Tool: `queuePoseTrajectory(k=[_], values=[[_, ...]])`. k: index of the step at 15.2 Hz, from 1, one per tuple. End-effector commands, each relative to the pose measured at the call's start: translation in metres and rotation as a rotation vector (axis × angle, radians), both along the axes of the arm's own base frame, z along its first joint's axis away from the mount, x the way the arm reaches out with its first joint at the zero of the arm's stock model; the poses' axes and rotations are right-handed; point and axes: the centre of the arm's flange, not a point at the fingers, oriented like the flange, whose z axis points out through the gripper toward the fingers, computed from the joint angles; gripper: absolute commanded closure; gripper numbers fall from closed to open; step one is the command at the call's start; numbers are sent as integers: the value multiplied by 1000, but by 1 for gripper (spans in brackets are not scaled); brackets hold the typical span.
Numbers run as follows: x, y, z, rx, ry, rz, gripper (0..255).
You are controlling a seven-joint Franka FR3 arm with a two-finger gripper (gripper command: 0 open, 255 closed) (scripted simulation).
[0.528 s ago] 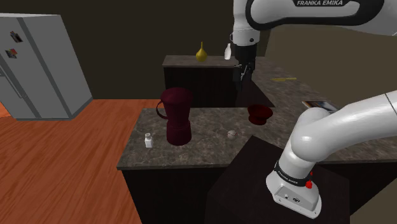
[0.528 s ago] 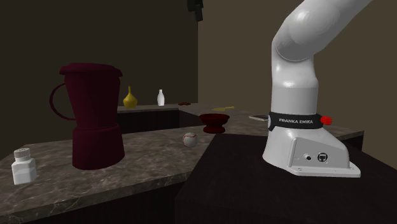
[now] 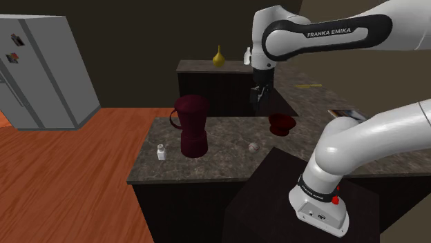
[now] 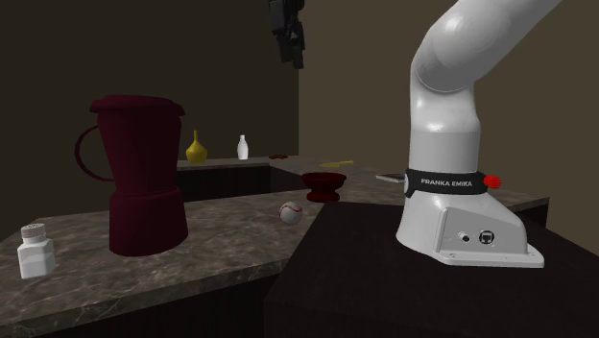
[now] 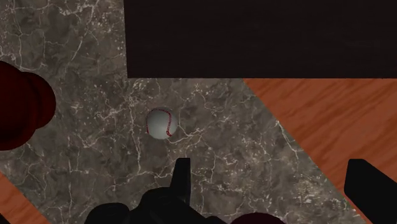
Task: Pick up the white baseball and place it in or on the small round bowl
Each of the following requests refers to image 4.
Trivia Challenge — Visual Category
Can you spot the yellow vase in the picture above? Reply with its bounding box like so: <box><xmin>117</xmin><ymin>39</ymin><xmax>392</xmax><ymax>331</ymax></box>
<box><xmin>185</xmin><ymin>130</ymin><xmax>209</xmax><ymax>165</ymax></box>

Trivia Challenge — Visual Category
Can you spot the white red-stitched baseball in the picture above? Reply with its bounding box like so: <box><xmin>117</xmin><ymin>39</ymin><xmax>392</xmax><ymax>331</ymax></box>
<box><xmin>278</xmin><ymin>201</ymin><xmax>303</xmax><ymax>226</ymax></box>

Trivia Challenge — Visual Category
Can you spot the dark robot stand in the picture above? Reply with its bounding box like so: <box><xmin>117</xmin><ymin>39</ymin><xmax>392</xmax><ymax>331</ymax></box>
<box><xmin>263</xmin><ymin>201</ymin><xmax>599</xmax><ymax>338</ymax></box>

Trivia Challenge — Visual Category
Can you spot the white salt shaker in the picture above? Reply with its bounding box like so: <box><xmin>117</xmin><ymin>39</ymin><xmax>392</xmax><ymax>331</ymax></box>
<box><xmin>16</xmin><ymin>223</ymin><xmax>57</xmax><ymax>280</ymax></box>

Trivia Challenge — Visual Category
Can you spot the dark red pedestal bowl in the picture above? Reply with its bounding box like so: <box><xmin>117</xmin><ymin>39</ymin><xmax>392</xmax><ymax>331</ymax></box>
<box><xmin>300</xmin><ymin>172</ymin><xmax>347</xmax><ymax>204</ymax></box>

